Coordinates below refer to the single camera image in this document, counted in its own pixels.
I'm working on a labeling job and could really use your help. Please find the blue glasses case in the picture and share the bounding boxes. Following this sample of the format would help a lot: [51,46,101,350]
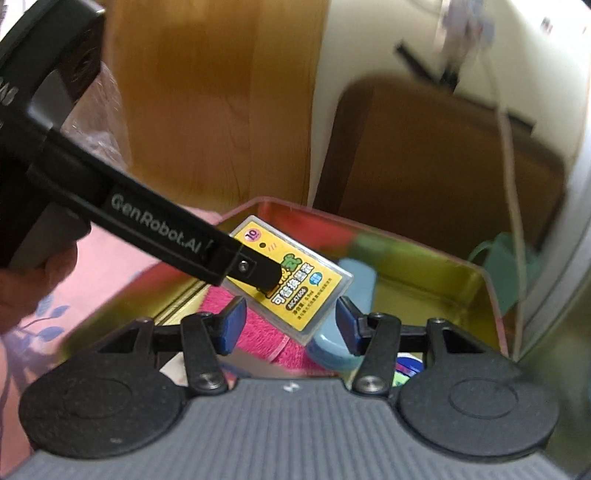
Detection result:
[305,258,378,373]

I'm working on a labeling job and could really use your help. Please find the pink towel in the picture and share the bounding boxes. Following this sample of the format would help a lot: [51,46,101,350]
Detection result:
[197,287,325,375]

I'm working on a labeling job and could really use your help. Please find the yellow card case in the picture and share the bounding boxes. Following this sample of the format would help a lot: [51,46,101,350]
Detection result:
[222,215,353,346]

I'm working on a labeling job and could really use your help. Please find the white blue packet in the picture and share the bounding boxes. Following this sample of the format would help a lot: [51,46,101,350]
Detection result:
[393,353,424,387]

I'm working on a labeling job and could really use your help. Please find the person left hand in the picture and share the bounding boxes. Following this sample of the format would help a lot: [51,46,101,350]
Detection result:
[0,243,78,335]

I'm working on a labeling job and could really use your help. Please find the clear plastic bag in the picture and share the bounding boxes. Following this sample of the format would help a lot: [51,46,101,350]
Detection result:
[61,62,132,173]

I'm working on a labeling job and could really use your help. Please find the pink patterned bedsheet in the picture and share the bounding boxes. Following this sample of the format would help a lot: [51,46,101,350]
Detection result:
[0,207,223,467]

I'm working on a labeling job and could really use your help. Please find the pink tin box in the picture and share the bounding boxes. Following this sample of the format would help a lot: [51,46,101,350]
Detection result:
[58,198,508,360]

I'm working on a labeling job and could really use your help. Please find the wooden headboard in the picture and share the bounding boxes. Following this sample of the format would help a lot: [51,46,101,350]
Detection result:
[103,1,329,212]

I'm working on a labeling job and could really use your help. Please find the brown cushion board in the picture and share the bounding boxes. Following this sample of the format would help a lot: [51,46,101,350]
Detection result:
[313,75,567,266]

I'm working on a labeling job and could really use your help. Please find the white charger cable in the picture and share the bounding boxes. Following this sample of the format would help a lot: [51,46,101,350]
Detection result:
[475,27,532,356]

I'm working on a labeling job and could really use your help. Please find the white wall plug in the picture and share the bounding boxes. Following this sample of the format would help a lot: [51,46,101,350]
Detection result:
[436,0,495,63]

